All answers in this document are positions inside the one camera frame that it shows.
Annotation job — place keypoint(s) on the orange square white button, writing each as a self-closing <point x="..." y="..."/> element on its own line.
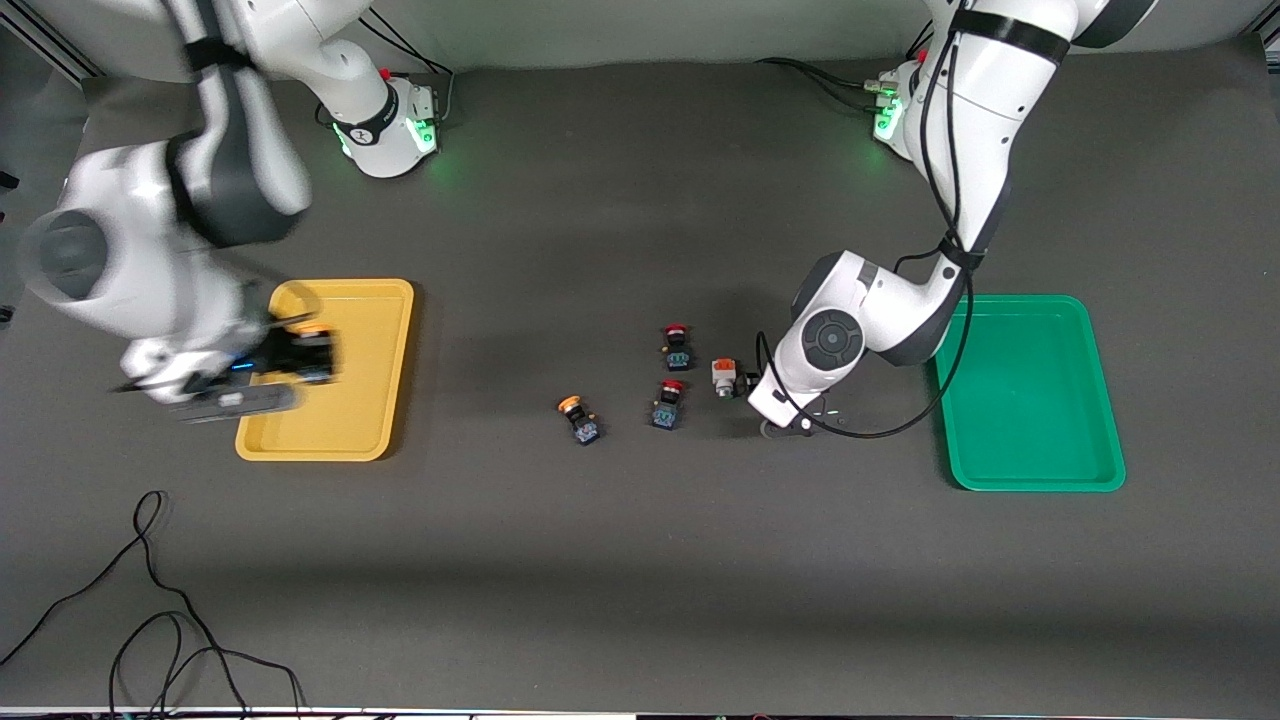
<point x="723" y="377"/>

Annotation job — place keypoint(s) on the yellow cap push button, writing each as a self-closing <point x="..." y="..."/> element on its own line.
<point x="312" y="327"/>
<point x="583" y="425"/>

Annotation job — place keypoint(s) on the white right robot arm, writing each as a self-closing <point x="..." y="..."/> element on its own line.
<point x="120" y="230"/>

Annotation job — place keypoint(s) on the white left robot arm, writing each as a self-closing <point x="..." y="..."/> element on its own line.
<point x="990" y="120"/>

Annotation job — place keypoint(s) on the yellow plastic tray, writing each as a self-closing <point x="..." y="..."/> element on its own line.
<point x="365" y="400"/>

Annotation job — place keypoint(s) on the red cap push button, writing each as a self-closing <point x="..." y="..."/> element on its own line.
<point x="677" y="350"/>
<point x="667" y="408"/>

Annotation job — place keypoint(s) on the dark grey table mat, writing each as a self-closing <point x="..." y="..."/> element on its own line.
<point x="640" y="560"/>

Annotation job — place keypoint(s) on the green plastic tray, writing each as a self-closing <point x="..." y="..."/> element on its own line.
<point x="1040" y="410"/>

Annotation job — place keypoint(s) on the aluminium frame rail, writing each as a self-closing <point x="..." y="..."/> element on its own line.
<point x="50" y="40"/>

